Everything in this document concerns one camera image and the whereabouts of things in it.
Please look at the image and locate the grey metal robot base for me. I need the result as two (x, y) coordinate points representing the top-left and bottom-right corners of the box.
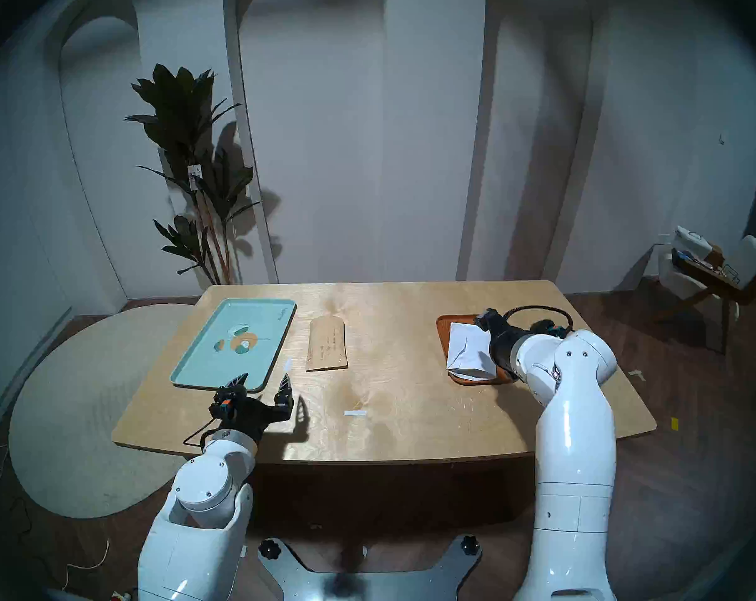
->
(257, 534), (482, 601)

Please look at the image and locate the white floor cable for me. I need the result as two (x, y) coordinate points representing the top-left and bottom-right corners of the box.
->
(62, 539), (111, 591)

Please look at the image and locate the white bag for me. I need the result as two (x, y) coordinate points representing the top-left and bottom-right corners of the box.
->
(673, 225), (713, 256)

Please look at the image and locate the light wooden table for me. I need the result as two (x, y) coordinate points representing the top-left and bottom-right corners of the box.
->
(111, 280), (658, 466)

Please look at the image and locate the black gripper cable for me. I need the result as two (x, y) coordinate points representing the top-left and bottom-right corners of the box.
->
(184, 415), (225, 450)
(503, 305), (574, 341)

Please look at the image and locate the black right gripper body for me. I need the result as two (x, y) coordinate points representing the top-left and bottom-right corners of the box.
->
(475, 309), (532, 379)

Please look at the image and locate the cream wooden armchair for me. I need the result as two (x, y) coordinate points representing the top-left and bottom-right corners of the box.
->
(652, 235), (756, 355)

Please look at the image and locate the teal printed tray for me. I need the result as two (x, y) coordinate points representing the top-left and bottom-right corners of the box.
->
(169, 298), (297, 393)

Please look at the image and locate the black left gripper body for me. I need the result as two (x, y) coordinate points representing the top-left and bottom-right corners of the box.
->
(209, 386), (295, 441)

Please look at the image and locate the white paper envelope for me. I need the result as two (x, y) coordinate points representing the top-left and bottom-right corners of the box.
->
(445, 322), (497, 381)

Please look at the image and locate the tall dark green plant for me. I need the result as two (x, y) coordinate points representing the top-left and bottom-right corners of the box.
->
(124, 63), (263, 285)

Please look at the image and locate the orange wood-grain tray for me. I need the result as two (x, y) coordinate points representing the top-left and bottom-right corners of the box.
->
(435, 314), (519, 386)

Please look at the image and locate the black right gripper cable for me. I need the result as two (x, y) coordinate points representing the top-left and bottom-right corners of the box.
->
(503, 305), (574, 341)

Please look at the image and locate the beige oval rug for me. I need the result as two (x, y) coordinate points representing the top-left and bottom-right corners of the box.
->
(8, 304), (194, 519)

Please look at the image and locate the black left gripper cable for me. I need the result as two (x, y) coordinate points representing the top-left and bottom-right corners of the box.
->
(184, 415), (225, 450)

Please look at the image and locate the brown paper envelope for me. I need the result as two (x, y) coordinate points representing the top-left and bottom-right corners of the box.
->
(306, 315), (349, 372)

